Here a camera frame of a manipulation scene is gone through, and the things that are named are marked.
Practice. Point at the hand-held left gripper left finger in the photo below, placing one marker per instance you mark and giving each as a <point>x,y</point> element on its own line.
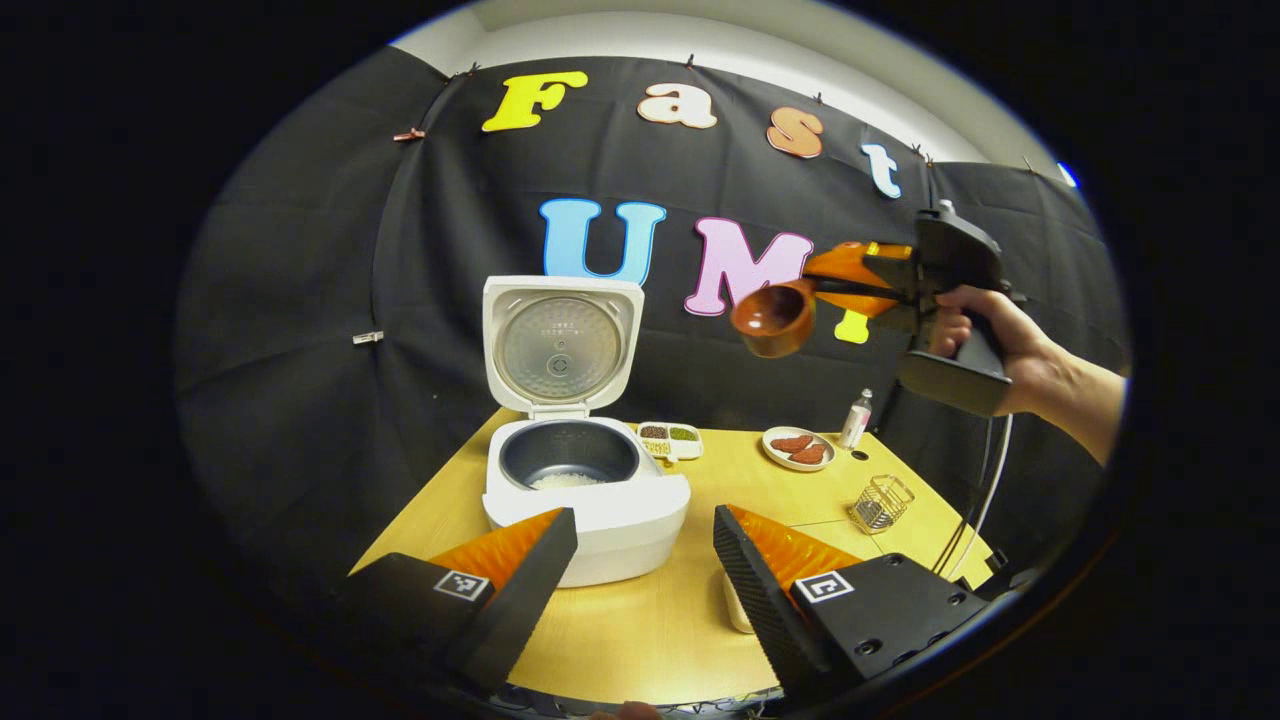
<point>525,605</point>

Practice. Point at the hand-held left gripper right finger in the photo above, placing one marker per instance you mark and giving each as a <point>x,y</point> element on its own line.
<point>765,610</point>

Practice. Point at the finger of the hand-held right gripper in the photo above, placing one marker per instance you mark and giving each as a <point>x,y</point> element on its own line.
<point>850,262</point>
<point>870,304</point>

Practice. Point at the clear tray of rice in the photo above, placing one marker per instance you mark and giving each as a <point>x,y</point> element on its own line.
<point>735,605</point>

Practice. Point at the brown wooden spoon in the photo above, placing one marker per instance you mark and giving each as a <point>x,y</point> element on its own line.
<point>775,320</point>

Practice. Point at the white rice cooker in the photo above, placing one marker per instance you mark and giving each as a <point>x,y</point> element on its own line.
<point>625,535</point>

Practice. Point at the white rice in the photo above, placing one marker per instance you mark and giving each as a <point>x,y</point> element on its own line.
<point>568,481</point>

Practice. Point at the small clear bottle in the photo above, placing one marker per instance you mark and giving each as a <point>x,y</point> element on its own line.
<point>855,425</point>

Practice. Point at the small ceiling light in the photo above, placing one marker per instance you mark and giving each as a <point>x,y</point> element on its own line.
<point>1067,173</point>

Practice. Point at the white round plate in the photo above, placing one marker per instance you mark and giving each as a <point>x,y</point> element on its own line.
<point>772,455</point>

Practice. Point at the white divided bean dish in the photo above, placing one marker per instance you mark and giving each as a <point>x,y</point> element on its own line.
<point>670,447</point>

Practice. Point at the white cloth clip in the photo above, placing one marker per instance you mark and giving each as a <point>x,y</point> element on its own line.
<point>367,338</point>

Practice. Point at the black backdrop cloth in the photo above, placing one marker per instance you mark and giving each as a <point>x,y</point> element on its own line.
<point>440,240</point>

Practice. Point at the copper cloth clip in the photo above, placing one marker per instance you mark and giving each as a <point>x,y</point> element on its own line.
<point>409,134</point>

